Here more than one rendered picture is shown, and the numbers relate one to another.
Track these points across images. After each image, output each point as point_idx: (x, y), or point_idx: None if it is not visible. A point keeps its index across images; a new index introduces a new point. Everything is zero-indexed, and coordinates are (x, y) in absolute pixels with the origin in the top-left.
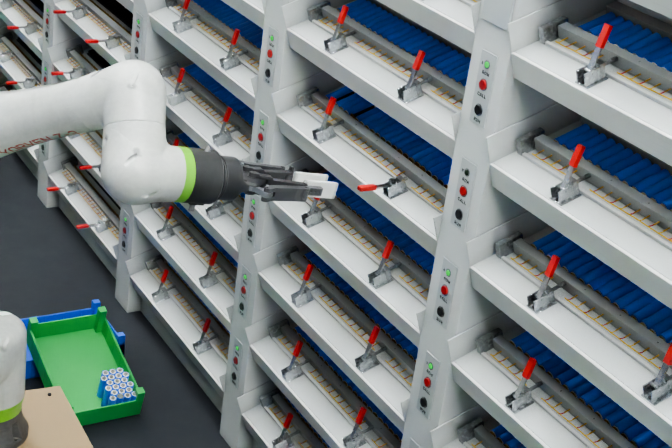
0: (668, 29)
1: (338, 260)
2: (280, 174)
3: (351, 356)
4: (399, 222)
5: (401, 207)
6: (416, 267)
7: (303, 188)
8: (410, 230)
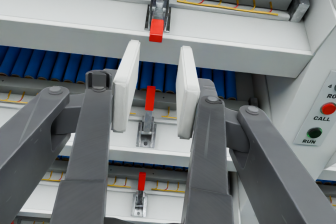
0: None
1: (65, 144)
2: (109, 126)
3: (115, 209)
4: (196, 58)
5: (200, 35)
6: (175, 96)
7: (270, 124)
8: (227, 60)
